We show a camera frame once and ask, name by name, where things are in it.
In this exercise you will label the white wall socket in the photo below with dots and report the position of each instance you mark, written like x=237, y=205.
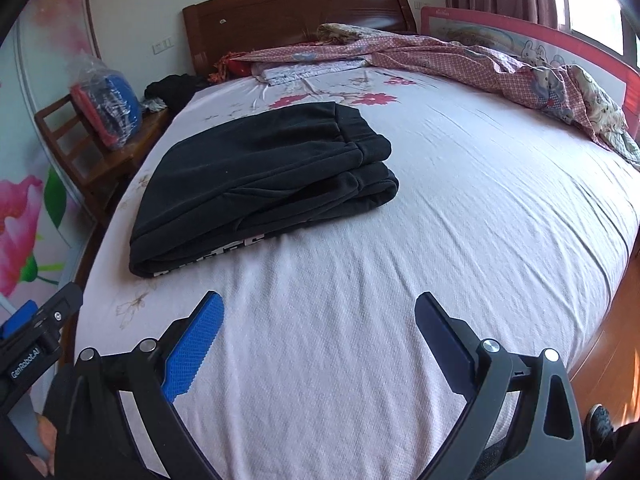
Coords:
x=162, y=46

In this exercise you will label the white floral bed sheet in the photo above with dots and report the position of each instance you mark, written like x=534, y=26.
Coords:
x=517, y=223

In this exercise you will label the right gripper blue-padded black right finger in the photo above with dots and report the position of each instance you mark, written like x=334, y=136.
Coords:
x=520, y=419

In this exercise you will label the black shoe on floor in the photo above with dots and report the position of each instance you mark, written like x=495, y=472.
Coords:
x=598, y=433

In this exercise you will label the pink patterned quilt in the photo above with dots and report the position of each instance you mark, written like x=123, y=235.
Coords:
x=567, y=92

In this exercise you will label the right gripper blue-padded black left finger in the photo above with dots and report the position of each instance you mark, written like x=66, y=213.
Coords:
x=95, y=440

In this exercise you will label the wooden bedside chair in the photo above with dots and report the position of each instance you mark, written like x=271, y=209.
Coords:
x=100, y=175

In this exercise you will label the plastic bag of clothes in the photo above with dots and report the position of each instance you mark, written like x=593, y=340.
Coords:
x=106, y=99

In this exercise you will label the person's left hand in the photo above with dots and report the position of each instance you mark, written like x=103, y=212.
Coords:
x=41, y=436

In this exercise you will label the black clothes by bed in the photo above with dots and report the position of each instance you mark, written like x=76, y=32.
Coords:
x=176, y=91

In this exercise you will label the pink bed guard rail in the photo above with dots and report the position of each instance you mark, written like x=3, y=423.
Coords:
x=537, y=44

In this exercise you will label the black pants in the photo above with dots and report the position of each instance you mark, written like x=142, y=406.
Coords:
x=257, y=177

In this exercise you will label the floral sliding wardrobe door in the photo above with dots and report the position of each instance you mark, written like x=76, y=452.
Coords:
x=45, y=227

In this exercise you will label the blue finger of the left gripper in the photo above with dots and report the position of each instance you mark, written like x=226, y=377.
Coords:
x=18, y=319

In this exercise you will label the dark wooden headboard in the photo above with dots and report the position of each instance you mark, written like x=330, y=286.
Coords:
x=217, y=27

